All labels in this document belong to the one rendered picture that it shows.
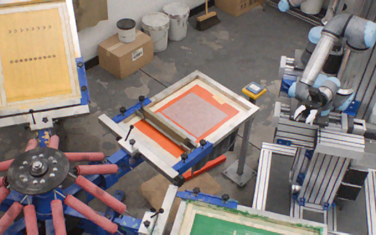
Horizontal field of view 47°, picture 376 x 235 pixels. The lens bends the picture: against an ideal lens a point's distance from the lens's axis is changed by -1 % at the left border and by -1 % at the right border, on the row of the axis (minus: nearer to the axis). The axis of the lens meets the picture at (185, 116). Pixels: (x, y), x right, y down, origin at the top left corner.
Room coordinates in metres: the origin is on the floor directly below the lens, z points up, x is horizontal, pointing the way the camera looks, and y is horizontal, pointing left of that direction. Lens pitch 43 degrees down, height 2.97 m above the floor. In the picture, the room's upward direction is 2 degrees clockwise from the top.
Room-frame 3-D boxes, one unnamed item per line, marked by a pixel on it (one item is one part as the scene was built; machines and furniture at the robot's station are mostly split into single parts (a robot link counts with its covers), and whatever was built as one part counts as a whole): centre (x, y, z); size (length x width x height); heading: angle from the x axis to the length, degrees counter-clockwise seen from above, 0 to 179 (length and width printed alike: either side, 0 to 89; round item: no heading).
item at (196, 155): (1.74, -0.06, 0.97); 0.30 x 0.05 x 0.07; 137
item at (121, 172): (1.79, 0.28, 0.89); 1.24 x 0.06 x 0.06; 137
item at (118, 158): (1.70, 0.37, 1.02); 0.17 x 0.06 x 0.05; 137
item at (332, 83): (1.62, -0.68, 1.65); 0.11 x 0.08 x 0.09; 144
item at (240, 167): (2.44, -0.49, 0.48); 0.22 x 0.22 x 0.96; 47
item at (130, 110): (2.12, 0.35, 0.97); 0.30 x 0.05 x 0.07; 137
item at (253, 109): (2.11, -0.02, 0.97); 0.79 x 0.58 x 0.04; 137
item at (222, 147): (2.03, -0.19, 0.79); 0.46 x 0.09 x 0.33; 137
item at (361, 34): (1.83, -0.84, 1.63); 0.15 x 0.12 x 0.55; 54
